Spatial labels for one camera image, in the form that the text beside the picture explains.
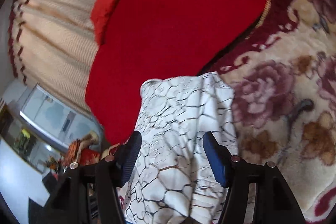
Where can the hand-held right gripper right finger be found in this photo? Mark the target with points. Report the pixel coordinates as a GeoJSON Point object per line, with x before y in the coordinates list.
{"type": "Point", "coordinates": [213, 158]}

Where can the white crackle-print garment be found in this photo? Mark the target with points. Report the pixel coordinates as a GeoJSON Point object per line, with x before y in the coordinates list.
{"type": "Point", "coordinates": [178, 121]}

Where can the cream striped curtain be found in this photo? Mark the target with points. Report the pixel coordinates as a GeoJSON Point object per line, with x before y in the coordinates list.
{"type": "Point", "coordinates": [57, 37]}

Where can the glass-door cabinet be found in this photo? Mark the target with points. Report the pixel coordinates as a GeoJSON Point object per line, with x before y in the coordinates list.
{"type": "Point", "coordinates": [47, 111]}

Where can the floral plush blanket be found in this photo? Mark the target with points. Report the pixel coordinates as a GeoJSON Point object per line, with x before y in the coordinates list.
{"type": "Point", "coordinates": [275, 98]}

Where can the yellow flower bouquet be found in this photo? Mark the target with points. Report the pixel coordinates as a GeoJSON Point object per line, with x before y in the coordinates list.
{"type": "Point", "coordinates": [23, 138]}

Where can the orange plush toy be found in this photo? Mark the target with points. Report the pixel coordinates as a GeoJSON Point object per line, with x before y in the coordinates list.
{"type": "Point", "coordinates": [76, 147]}

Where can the red cloth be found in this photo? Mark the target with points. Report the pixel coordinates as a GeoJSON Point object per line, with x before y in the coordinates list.
{"type": "Point", "coordinates": [170, 29]}

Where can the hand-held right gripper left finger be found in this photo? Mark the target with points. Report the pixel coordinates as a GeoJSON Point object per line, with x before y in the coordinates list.
{"type": "Point", "coordinates": [131, 154]}

